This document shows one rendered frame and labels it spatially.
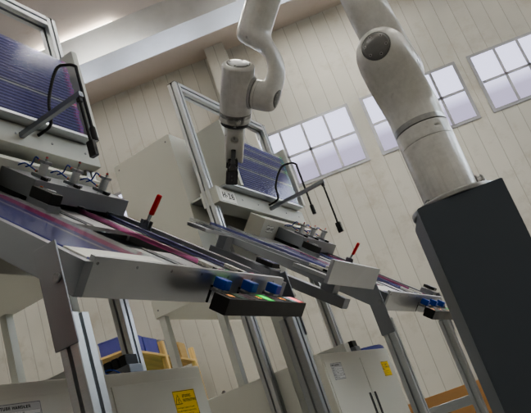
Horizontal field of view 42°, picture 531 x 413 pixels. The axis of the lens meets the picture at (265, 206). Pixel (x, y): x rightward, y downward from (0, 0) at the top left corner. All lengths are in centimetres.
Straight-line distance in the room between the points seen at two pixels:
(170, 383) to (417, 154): 80
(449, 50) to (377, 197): 248
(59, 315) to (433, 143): 83
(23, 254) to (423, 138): 83
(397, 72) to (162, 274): 66
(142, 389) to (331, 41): 943
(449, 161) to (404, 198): 824
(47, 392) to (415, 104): 96
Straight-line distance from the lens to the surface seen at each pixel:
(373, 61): 152
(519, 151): 1007
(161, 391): 170
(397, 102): 153
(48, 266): 113
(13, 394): 139
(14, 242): 127
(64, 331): 110
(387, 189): 976
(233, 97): 175
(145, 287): 128
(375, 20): 168
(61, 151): 208
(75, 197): 184
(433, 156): 148
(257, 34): 177
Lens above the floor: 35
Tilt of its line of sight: 19 degrees up
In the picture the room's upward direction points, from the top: 19 degrees counter-clockwise
